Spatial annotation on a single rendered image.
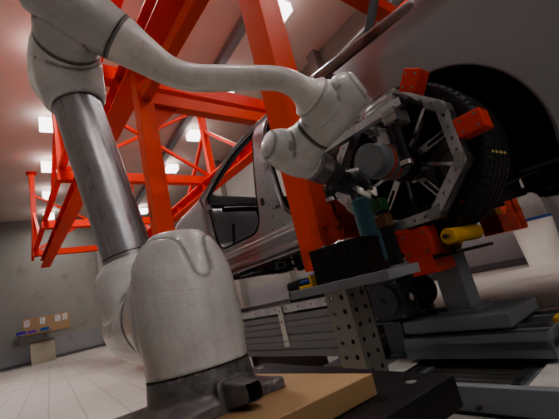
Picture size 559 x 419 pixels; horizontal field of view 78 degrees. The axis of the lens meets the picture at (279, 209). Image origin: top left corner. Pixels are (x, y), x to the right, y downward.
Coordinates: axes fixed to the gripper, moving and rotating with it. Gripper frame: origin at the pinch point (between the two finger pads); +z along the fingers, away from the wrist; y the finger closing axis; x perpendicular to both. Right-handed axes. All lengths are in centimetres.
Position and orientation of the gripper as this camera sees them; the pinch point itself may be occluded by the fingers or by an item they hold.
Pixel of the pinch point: (367, 190)
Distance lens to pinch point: 113.5
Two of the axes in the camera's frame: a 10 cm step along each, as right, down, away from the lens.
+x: 0.3, 9.1, -4.1
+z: 7.5, 2.5, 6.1
